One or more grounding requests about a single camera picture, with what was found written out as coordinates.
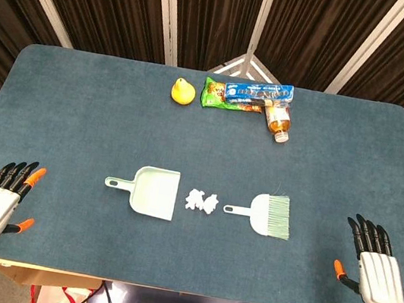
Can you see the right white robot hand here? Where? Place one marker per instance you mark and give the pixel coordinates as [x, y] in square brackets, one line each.
[380, 277]

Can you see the mint green hand broom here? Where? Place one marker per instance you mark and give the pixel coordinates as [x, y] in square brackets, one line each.
[261, 214]

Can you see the mint green plastic dustpan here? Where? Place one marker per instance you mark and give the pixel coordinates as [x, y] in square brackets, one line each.
[156, 194]

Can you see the red and white bag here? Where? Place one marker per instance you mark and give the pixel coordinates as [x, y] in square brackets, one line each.
[59, 300]

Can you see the blue felt table mat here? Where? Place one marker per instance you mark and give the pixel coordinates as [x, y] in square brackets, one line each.
[76, 120]

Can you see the amber tea bottle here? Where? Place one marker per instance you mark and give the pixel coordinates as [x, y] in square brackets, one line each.
[278, 121]

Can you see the blue cookie box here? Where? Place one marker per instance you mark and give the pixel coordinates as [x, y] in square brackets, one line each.
[259, 91]

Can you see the yellow pear toy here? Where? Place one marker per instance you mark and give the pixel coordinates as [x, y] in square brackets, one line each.
[183, 93]

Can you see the green snack bag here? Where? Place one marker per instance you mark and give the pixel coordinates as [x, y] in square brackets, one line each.
[213, 93]

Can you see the white partition frame foot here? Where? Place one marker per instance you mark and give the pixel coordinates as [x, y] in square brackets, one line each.
[244, 66]

